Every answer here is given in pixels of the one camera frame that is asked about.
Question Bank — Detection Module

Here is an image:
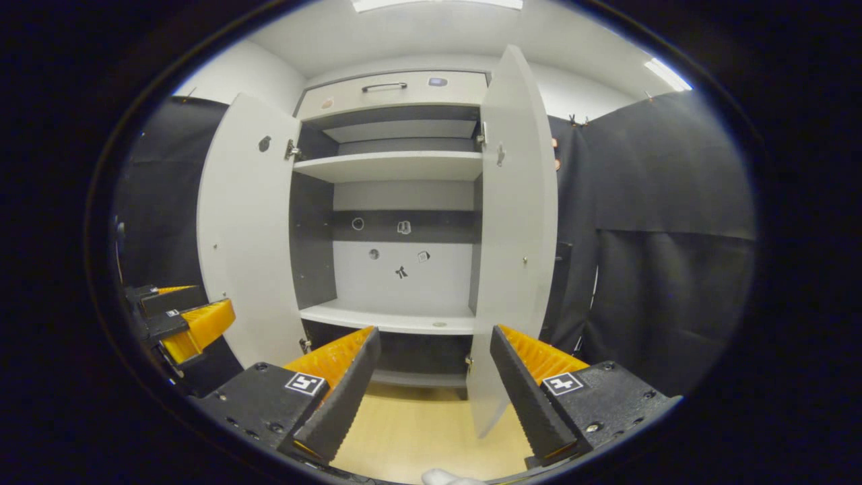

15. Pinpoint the black backdrop cloth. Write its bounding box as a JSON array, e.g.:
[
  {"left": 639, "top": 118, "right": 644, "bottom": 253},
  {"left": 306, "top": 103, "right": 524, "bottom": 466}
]
[{"left": 111, "top": 91, "right": 758, "bottom": 398}]

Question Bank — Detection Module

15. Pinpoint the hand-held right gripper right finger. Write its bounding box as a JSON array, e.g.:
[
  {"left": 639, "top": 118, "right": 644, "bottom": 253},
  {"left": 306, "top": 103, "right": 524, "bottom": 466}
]
[{"left": 490, "top": 325, "right": 682, "bottom": 469}]

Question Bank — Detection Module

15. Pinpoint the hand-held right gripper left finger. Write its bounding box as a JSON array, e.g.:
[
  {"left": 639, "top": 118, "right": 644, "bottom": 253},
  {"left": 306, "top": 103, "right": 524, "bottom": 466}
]
[{"left": 192, "top": 326, "right": 382, "bottom": 465}]

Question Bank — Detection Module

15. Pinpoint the grey double-door shoe cabinet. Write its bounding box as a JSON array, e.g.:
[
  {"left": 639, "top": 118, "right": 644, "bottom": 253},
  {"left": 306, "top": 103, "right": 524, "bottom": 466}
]
[{"left": 290, "top": 69, "right": 489, "bottom": 390}]

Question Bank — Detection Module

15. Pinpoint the grey cabinet door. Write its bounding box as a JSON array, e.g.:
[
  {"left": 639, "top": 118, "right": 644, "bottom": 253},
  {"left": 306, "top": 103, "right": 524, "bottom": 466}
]
[
  {"left": 466, "top": 44, "right": 558, "bottom": 439},
  {"left": 197, "top": 93, "right": 308, "bottom": 368}
]

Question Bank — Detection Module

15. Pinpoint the grey cabinet drawer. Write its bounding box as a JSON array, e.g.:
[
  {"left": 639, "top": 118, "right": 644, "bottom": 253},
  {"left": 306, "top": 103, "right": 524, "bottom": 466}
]
[{"left": 296, "top": 71, "right": 489, "bottom": 122}]

